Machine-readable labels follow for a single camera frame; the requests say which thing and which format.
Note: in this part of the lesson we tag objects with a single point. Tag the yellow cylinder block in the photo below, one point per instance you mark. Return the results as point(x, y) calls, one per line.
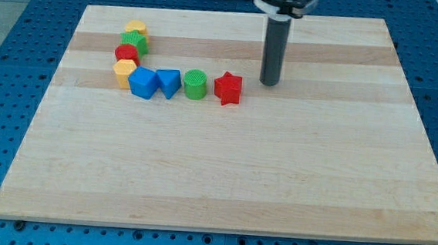
point(135, 29)

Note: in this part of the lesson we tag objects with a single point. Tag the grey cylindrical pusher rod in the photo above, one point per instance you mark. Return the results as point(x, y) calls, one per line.
point(276, 38)

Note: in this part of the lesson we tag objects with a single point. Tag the red star block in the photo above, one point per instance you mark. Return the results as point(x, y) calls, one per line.
point(228, 88)

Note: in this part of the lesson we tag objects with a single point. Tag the yellow pentagon block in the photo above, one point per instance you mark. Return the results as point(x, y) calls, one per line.
point(123, 69)

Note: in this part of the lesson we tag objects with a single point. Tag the red cylinder block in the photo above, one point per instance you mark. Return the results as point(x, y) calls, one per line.
point(128, 52)

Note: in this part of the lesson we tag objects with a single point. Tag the green cylinder block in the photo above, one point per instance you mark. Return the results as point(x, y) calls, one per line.
point(195, 86)

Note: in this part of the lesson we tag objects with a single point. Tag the blue cube block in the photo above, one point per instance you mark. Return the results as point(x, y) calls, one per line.
point(143, 82)

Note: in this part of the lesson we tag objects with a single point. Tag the light wooden board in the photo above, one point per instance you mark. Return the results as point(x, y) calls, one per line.
point(335, 151)

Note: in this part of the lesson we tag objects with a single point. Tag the green star block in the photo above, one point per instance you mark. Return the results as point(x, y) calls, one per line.
point(136, 39)

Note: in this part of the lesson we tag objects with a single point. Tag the blue triangle block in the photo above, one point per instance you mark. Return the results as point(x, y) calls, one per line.
point(169, 81)

